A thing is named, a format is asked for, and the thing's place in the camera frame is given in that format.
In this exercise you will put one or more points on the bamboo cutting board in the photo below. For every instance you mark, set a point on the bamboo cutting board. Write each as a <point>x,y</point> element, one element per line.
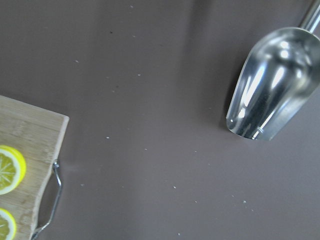
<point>37,134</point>

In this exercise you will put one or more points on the lemon half near edge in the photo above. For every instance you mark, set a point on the lemon half near edge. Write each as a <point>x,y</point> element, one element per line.
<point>8,225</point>

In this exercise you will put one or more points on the metal scoop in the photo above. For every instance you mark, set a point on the metal scoop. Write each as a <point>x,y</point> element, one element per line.
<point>278,77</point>

